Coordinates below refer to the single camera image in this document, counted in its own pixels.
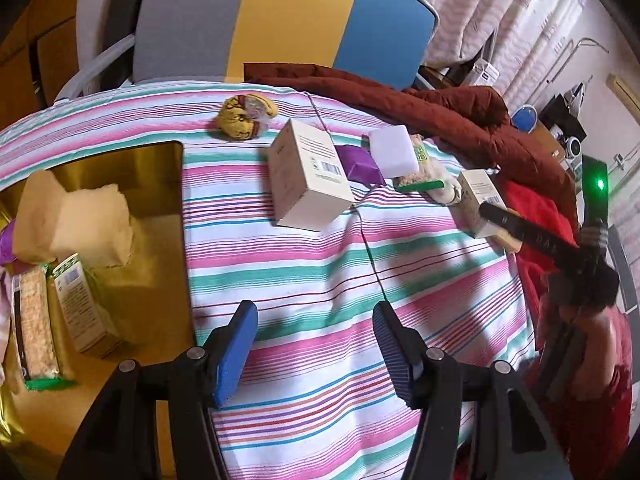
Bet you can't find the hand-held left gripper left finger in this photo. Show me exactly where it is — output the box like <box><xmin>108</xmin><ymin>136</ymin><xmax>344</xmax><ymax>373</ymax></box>
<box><xmin>55</xmin><ymin>300</ymin><xmax>260</xmax><ymax>480</ymax></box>

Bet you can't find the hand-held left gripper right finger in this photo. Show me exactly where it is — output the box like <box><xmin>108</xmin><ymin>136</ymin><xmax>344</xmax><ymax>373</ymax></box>
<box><xmin>372</xmin><ymin>301</ymin><xmax>573</xmax><ymax>480</ymax></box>

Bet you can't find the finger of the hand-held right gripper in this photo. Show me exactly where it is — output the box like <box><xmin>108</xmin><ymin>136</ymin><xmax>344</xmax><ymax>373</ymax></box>
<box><xmin>479</xmin><ymin>202</ymin><xmax>582</xmax><ymax>264</ymax></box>

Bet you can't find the small cream box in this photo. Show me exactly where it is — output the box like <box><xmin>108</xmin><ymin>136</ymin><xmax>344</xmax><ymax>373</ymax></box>
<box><xmin>457</xmin><ymin>169</ymin><xmax>508</xmax><ymax>240</ymax></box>

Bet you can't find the gold tin container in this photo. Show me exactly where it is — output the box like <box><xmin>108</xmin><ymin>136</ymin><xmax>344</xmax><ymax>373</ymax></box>
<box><xmin>0</xmin><ymin>141</ymin><xmax>197</xmax><ymax>480</ymax></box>

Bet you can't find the green white carton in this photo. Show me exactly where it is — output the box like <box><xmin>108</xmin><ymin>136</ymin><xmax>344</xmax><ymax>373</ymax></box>
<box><xmin>47</xmin><ymin>252</ymin><xmax>121</xmax><ymax>358</ymax></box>

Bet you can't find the rice cracker packet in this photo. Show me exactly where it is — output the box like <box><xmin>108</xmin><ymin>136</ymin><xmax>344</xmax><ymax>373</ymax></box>
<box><xmin>393</xmin><ymin>135</ymin><xmax>446</xmax><ymax>193</ymax></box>
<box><xmin>11</xmin><ymin>264</ymin><xmax>76</xmax><ymax>391</ymax></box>

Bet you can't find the plain cream box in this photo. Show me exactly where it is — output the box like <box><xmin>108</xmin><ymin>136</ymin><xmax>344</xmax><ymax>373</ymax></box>
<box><xmin>12</xmin><ymin>170</ymin><xmax>135</xmax><ymax>268</ymax></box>

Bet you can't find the pink white packet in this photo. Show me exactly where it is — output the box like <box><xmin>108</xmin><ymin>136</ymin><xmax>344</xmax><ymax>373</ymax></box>
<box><xmin>0</xmin><ymin>270</ymin><xmax>16</xmax><ymax>396</ymax></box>

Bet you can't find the purple packet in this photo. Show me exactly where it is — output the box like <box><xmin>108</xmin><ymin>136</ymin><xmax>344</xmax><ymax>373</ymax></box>
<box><xmin>0</xmin><ymin>220</ymin><xmax>21</xmax><ymax>266</ymax></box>
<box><xmin>334</xmin><ymin>144</ymin><xmax>387</xmax><ymax>187</ymax></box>

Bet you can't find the red cloth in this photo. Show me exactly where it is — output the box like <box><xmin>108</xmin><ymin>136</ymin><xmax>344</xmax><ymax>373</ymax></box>
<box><xmin>500</xmin><ymin>180</ymin><xmax>581</xmax><ymax>311</ymax></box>

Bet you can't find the small beige packet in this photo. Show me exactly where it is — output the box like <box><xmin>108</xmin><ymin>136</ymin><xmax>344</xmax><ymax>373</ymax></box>
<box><xmin>432</xmin><ymin>175</ymin><xmax>463</xmax><ymax>206</ymax></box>

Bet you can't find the striped tablecloth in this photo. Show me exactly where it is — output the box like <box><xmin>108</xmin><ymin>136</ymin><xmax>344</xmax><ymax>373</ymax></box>
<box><xmin>0</xmin><ymin>80</ymin><xmax>531</xmax><ymax>480</ymax></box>

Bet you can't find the blue round object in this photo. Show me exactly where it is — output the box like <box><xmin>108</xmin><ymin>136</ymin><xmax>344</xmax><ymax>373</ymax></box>
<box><xmin>511</xmin><ymin>104</ymin><xmax>538</xmax><ymax>133</ymax></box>

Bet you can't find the dark red blanket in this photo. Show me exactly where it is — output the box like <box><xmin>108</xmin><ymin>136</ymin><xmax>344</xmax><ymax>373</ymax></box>
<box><xmin>243</xmin><ymin>62</ymin><xmax>578</xmax><ymax>221</ymax></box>

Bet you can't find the white bar box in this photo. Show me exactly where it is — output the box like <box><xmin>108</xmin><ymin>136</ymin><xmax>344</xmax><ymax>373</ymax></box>
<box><xmin>368</xmin><ymin>125</ymin><xmax>421</xmax><ymax>179</ymax></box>

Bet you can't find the large cream barcode box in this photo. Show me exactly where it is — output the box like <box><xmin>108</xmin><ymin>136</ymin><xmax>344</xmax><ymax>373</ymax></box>
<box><xmin>269</xmin><ymin>119</ymin><xmax>355</xmax><ymax>232</ymax></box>

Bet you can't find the grey yellow blue chair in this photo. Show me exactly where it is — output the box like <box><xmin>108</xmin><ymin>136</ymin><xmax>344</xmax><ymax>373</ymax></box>
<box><xmin>52</xmin><ymin>0</ymin><xmax>440</xmax><ymax>101</ymax></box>

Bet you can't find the wooden panelled cabinet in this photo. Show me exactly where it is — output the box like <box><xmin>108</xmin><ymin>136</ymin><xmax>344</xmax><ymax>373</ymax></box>
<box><xmin>0</xmin><ymin>0</ymin><xmax>83</xmax><ymax>131</ymax></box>

